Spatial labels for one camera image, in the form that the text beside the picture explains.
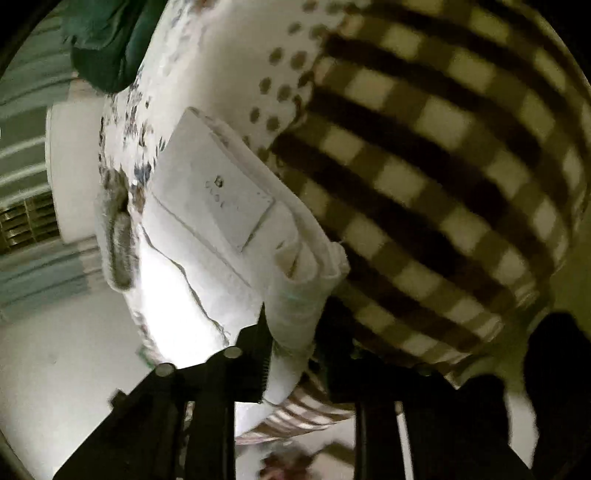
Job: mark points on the dark green blanket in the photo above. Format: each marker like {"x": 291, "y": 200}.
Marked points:
{"x": 108, "y": 39}

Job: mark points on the white headboard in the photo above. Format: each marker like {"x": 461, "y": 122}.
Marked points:
{"x": 71, "y": 158}

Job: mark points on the barred window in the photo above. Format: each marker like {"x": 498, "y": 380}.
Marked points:
{"x": 28, "y": 222}

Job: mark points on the white pants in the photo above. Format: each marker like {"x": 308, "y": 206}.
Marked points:
{"x": 221, "y": 242}

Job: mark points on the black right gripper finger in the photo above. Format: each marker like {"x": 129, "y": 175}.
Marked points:
{"x": 239, "y": 373}

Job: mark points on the grey folded garment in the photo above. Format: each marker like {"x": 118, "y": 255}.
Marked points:
{"x": 114, "y": 231}

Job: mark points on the left teal curtain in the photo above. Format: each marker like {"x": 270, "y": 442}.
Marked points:
{"x": 38, "y": 76}

